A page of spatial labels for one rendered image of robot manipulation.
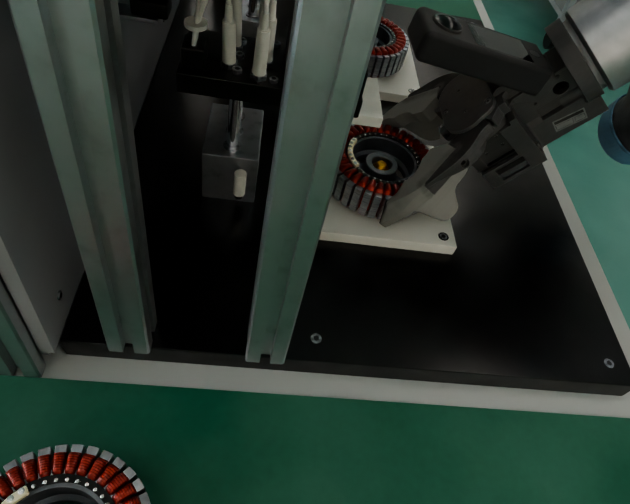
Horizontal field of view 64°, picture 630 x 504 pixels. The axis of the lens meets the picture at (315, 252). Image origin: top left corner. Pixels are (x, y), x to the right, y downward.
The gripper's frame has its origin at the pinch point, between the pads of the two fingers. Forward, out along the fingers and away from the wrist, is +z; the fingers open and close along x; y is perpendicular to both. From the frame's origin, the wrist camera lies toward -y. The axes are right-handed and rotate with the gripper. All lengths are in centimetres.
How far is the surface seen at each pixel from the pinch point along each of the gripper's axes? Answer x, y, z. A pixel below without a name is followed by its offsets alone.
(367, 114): -2.8, -7.2, -5.0
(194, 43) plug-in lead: -2.5, -20.8, 0.4
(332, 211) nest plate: -4.8, -2.2, 3.6
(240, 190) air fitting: -5.0, -10.1, 7.6
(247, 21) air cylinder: 20.4, -13.1, 6.4
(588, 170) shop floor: 110, 141, -4
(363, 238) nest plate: -7.5, 0.3, 2.0
